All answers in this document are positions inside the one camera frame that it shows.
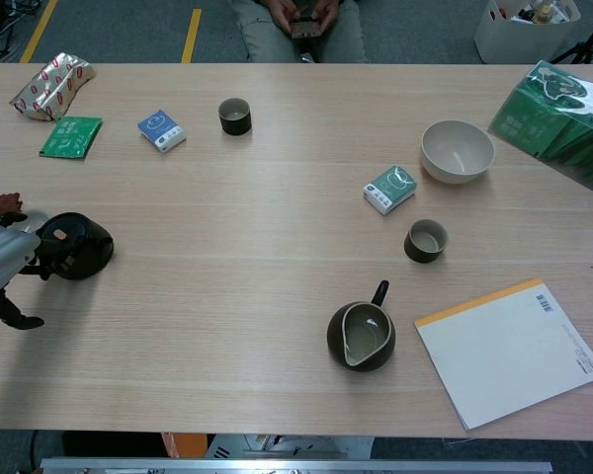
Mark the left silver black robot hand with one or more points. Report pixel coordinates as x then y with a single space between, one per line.
2 257

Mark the black cast iron teapot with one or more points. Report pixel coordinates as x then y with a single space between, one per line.
86 257

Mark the dark olive ceramic cup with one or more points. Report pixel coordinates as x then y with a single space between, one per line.
422 254
234 127

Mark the robot base chassis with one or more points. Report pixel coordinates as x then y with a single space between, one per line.
286 447

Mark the small pale shallow teacup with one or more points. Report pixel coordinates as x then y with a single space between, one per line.
35 219

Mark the green tea sachet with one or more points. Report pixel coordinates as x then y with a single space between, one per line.
69 138

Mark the gold red foil bag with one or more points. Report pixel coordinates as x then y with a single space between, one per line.
49 89

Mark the blue tissue pack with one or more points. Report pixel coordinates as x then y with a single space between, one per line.
158 129

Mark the orange object under table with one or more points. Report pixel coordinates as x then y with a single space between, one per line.
180 447

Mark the seated person grey trousers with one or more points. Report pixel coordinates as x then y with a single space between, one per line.
267 44

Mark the dark ceramic pouring pitcher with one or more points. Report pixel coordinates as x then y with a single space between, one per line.
336 340

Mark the brown handheld device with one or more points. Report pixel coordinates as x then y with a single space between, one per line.
306 28

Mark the green tissue pack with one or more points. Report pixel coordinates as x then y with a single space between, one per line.
390 190

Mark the beige ceramic bowl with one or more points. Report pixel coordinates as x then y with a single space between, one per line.
454 170

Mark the white notepad orange strip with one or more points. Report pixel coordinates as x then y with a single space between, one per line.
509 355

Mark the white storage bin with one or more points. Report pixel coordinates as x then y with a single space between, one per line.
519 42

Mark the large green tea package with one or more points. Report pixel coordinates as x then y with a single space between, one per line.
548 133

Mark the black tripod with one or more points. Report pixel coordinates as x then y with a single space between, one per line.
580 49

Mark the aluminium rail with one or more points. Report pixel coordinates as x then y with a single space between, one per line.
296 466

